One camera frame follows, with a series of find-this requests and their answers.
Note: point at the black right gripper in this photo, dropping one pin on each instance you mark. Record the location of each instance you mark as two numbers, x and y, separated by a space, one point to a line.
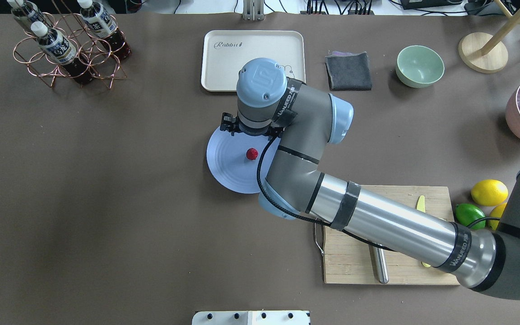
228 123

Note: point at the blue round plate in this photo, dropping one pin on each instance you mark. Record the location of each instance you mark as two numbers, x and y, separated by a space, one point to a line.
227 162

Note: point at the red strawberry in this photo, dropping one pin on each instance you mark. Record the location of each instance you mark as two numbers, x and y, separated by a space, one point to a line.
252 154

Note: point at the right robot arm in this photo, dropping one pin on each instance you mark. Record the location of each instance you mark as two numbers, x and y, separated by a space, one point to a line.
270 103

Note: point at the cream rabbit tray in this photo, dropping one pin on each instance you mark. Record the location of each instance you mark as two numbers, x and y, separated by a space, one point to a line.
227 51

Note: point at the grey folded cloth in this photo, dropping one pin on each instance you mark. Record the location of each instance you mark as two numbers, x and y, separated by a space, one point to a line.
348 71

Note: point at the back right tea bottle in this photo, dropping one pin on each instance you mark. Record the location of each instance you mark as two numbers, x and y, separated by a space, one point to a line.
103 27

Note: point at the tea bottle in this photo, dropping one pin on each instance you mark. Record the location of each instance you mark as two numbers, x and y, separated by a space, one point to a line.
103 27
26 13
61 49

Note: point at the wooden cutting board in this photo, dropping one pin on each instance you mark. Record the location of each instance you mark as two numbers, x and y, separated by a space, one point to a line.
348 261

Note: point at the front tea bottle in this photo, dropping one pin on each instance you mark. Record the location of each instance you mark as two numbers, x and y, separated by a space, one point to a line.
61 49

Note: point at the green bowl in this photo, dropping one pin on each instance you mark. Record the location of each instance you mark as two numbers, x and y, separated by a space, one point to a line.
418 66

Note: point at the steel muddler black tip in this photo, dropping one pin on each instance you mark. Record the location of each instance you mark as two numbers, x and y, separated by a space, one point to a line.
379 265

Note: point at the yellow plastic knife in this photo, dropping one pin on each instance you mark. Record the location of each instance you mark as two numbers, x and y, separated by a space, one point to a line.
421 206

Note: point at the back left tea bottle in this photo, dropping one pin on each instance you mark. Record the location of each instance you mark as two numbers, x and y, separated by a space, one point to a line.
26 13

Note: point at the green lime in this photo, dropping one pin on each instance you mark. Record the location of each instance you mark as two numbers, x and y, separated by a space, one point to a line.
466 213

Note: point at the wooden cup stand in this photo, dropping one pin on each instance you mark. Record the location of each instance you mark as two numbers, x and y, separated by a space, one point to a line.
485 53

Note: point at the upper whole lemon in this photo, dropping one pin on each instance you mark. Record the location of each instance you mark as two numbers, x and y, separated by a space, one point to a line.
489 192

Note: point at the whole lemon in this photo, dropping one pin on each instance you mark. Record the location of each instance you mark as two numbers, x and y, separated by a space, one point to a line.
489 192
496 215

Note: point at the lower whole lemon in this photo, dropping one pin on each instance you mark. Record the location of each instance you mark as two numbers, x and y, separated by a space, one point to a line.
496 215

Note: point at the grey metal bracket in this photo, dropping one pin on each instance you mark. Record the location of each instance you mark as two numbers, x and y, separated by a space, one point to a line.
253 10

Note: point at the copper wire bottle rack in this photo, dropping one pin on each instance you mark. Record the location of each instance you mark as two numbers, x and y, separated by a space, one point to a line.
82 46

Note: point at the white mount plate with screws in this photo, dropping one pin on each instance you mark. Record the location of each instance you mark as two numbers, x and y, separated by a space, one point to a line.
261 317

